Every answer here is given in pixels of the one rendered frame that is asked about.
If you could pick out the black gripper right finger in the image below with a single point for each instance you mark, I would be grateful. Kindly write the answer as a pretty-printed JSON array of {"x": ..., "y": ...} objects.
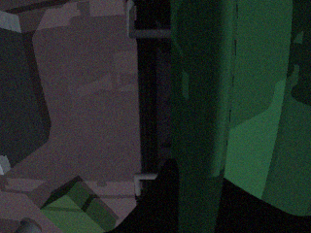
[{"x": 241, "y": 212}]

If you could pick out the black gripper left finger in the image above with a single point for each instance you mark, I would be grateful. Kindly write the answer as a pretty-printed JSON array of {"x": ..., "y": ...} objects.
[{"x": 158, "y": 211}]

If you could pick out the dark grey cylinder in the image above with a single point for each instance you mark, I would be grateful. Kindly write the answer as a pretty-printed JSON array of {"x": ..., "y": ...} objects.
[{"x": 28, "y": 227}]

